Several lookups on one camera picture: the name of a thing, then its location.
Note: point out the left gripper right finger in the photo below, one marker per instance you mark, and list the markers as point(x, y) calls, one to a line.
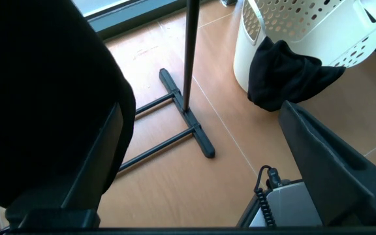
point(338, 176)

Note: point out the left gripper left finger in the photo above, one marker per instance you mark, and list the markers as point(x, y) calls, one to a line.
point(77, 202)

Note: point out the black knitted garment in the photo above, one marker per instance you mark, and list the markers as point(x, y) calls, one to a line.
point(44, 98)

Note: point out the heap of clothes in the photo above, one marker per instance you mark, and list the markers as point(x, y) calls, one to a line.
point(282, 78)

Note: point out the white laundry basket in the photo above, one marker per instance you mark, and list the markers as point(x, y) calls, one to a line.
point(322, 36)

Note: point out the black clothes rack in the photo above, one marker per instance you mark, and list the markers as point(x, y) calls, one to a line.
point(191, 49)

